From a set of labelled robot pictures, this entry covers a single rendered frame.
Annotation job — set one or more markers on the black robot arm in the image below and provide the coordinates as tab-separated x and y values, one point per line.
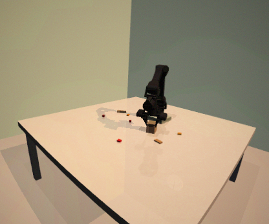
156	89

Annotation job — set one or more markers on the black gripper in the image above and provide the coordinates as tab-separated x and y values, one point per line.
141	113

